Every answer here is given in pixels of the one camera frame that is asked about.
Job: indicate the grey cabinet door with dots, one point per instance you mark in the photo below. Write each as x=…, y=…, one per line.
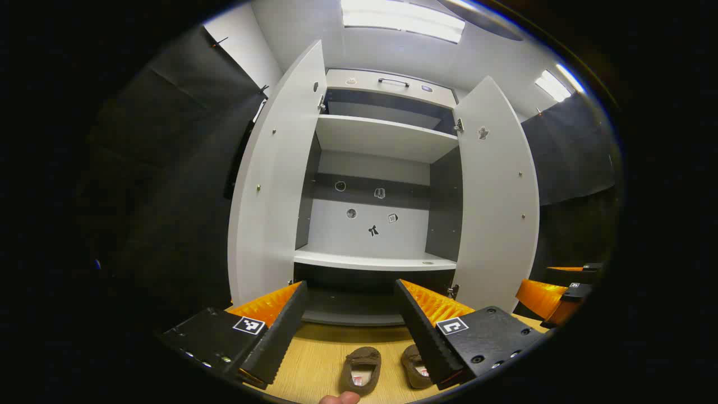
x=275, y=196
x=496, y=213

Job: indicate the grey shoe cabinet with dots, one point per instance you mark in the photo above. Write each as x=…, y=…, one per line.
x=381, y=137

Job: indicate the brown fuzzy shoe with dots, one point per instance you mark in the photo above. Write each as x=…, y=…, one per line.
x=362, y=359
x=414, y=367

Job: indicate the ceiling light panel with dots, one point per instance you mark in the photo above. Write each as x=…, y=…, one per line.
x=555, y=84
x=401, y=19

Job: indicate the metal door hinge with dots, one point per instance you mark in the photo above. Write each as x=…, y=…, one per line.
x=452, y=291
x=459, y=125
x=321, y=104

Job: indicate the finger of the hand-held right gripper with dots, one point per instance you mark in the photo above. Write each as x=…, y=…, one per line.
x=583, y=274
x=538, y=297

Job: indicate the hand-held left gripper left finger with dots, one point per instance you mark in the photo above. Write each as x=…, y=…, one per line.
x=280, y=331

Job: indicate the black backdrop cloth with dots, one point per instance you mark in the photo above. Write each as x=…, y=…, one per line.
x=179, y=196
x=566, y=151

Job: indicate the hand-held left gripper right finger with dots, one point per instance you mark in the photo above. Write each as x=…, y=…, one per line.
x=426, y=336

